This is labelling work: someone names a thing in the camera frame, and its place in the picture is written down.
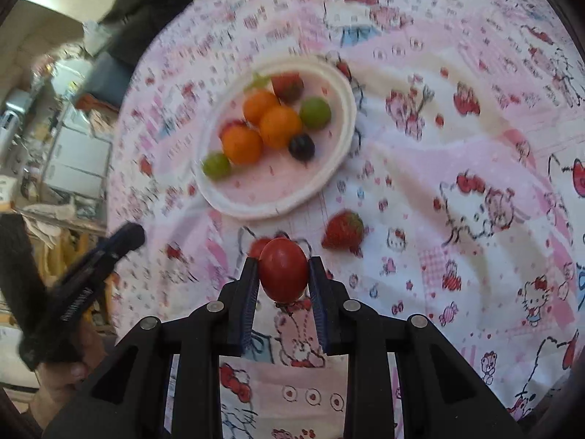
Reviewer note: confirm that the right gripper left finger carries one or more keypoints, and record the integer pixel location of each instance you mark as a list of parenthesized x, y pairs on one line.
[(163, 379)]

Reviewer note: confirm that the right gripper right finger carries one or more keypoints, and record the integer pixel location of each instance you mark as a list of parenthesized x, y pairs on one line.
[(404, 376)]

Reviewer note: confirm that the red strawberry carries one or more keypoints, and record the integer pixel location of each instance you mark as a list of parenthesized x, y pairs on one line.
[(288, 86), (344, 231)]

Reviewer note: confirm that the green grape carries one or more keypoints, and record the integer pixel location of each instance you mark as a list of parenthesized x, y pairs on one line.
[(315, 113), (216, 166)]

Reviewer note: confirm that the large orange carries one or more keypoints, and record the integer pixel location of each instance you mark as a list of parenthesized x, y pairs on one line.
[(242, 145)]

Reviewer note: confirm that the dark purple grape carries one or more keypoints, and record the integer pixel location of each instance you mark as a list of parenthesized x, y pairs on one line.
[(302, 148)]

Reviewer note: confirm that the small orange mandarin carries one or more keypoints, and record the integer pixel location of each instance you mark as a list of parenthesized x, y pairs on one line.
[(257, 104)]

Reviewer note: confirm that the red cherry tomato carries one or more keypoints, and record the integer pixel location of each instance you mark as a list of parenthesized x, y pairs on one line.
[(257, 247)]

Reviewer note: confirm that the person's left hand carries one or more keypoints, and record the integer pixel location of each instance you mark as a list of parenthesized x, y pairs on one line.
[(57, 381)]

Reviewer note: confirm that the white kitchen cabinet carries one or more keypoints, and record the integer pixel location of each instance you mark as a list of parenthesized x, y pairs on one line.
[(77, 164)]

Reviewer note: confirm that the pink Hello Kitty blanket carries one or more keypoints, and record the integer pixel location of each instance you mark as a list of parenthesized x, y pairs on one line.
[(467, 169)]

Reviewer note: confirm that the grey orange chair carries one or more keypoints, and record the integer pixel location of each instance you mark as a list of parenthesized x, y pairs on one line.
[(105, 86)]

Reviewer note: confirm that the pink strawberry plate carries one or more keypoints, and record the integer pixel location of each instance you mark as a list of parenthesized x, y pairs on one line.
[(278, 183)]

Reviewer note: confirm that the white plastic bag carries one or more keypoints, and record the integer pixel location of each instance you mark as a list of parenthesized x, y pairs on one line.
[(96, 36)]

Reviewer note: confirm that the green grape in plate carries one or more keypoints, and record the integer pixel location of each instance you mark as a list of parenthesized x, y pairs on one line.
[(315, 113)]

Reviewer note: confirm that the black clothes pile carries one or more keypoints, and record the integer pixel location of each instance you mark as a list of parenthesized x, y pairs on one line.
[(136, 23)]

